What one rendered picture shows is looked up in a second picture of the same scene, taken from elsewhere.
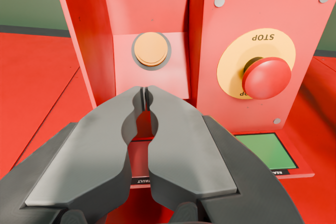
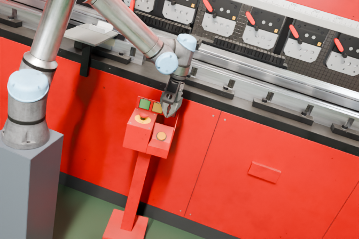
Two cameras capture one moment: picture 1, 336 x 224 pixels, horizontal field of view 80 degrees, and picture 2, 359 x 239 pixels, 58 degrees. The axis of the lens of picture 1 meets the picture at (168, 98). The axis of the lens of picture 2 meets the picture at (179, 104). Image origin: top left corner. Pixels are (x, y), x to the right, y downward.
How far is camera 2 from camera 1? 1.27 m
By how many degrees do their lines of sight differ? 29
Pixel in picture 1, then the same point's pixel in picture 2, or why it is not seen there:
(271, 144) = (141, 104)
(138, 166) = not seen: hidden behind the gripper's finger
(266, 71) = (145, 114)
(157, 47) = (160, 135)
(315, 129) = (95, 108)
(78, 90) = (195, 164)
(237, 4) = (146, 127)
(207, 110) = (153, 116)
